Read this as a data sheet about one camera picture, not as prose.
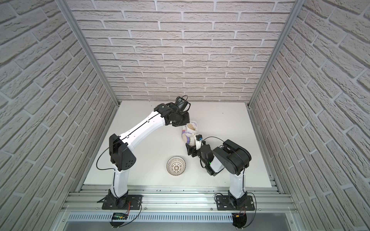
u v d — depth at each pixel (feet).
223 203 2.39
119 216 2.36
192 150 2.74
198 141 2.67
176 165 2.80
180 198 4.58
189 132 2.72
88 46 2.80
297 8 2.29
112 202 2.09
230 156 1.74
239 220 2.32
